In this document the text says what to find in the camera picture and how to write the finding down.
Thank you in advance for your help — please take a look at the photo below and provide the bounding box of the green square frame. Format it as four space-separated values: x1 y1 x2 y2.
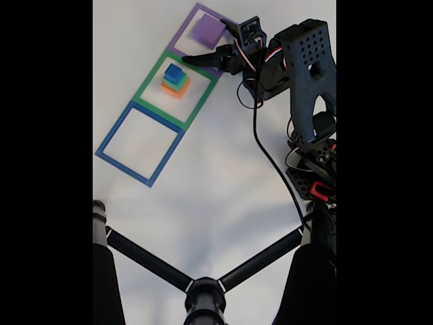
131 49 219 131

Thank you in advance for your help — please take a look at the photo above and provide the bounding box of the green block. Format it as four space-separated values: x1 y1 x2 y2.
162 72 189 93

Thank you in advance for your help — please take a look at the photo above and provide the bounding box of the red clamp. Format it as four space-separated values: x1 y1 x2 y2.
310 181 334 200

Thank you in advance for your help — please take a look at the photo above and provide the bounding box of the small blue block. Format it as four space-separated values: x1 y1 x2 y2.
164 63 184 85

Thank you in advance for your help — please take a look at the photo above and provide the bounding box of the orange block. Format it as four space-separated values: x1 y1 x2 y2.
160 79 191 100

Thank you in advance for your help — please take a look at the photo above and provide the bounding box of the black tripod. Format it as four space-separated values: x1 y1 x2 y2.
93 199 337 325

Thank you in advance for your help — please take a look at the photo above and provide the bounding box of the red white servo wire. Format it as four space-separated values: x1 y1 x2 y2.
232 32 285 110

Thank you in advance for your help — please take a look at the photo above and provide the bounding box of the black cable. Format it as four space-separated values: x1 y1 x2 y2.
252 50 307 231

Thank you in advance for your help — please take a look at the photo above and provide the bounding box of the camera board with blue mount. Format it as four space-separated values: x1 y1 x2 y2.
238 17 264 47

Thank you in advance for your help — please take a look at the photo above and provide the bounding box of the large purple block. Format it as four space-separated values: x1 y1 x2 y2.
191 13 228 48

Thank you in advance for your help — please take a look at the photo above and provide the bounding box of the blue square frame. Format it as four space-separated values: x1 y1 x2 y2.
94 100 187 189

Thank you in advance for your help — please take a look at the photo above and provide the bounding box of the purple square frame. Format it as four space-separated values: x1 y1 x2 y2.
167 2 242 78

